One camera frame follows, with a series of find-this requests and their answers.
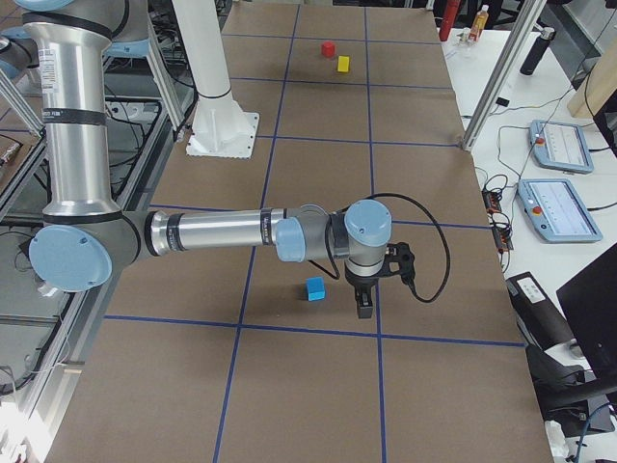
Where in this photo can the red cube block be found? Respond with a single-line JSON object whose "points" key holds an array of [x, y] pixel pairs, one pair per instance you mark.
{"points": [[328, 49]]}

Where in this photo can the yellow cube block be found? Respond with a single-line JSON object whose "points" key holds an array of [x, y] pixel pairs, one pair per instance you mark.
{"points": [[343, 64]]}

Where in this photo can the near teach pendant tablet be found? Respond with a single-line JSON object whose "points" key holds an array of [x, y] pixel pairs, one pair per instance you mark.
{"points": [[556, 211]]}

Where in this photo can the red fire extinguisher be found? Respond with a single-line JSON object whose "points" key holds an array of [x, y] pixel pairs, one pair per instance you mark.
{"points": [[450, 13]]}

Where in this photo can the teach pendant tablet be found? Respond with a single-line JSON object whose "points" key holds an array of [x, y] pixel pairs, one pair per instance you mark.
{"points": [[556, 211], [560, 146]]}

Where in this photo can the wooden board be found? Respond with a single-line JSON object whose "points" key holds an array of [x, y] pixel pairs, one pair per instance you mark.
{"points": [[597, 88]]}

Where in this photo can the black monitor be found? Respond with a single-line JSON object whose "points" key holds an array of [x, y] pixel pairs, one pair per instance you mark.
{"points": [[588, 301]]}

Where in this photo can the black orange electronics strip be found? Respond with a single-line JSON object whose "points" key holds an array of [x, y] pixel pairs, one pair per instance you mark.
{"points": [[499, 222]]}

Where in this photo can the far teach pendant tablet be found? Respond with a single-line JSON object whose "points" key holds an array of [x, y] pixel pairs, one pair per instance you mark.
{"points": [[560, 146]]}

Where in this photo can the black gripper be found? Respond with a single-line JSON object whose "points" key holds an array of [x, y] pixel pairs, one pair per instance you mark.
{"points": [[362, 283]]}

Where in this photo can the black water bottle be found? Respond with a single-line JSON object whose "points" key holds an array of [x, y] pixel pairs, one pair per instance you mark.
{"points": [[537, 51]]}

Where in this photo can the blue cube block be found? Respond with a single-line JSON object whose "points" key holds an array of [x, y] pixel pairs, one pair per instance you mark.
{"points": [[315, 288]]}

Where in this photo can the aluminium frame post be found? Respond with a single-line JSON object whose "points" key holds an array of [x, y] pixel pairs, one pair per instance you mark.
{"points": [[528, 16]]}

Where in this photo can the white camera post with base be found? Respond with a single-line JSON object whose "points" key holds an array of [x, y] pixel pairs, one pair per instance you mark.
{"points": [[220, 127]]}

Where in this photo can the orange drink bottle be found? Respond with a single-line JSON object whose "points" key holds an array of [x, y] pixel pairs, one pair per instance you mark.
{"points": [[479, 24]]}

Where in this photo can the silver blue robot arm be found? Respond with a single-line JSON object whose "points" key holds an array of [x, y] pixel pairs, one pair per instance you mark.
{"points": [[86, 237]]}

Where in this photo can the black camera bracket wrist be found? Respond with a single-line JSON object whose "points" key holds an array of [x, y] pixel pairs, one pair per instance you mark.
{"points": [[399, 261]]}

